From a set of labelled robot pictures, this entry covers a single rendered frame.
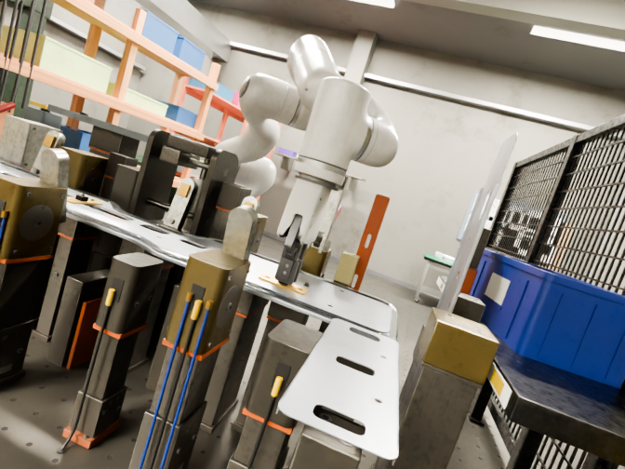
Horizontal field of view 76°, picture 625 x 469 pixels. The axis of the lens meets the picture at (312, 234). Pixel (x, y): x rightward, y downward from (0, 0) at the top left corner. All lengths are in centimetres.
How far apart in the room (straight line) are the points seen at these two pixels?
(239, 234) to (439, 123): 698
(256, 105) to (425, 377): 75
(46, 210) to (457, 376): 66
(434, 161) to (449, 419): 684
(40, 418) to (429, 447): 59
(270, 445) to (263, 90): 78
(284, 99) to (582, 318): 78
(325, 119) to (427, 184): 668
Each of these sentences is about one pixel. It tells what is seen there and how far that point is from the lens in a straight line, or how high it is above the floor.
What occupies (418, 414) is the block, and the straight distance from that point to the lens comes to 60.
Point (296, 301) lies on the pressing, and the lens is 63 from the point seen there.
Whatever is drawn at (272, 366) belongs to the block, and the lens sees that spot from 53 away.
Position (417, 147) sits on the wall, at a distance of 738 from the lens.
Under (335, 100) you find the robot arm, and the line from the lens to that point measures 64.
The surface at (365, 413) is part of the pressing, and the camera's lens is 39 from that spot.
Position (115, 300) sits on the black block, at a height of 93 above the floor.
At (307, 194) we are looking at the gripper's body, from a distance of 62.
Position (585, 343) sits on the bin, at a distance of 73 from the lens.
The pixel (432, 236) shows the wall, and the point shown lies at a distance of 726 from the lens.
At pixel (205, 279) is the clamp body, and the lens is 52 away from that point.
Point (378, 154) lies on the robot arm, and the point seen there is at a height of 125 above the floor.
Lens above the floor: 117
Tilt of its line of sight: 6 degrees down
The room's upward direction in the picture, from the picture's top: 18 degrees clockwise
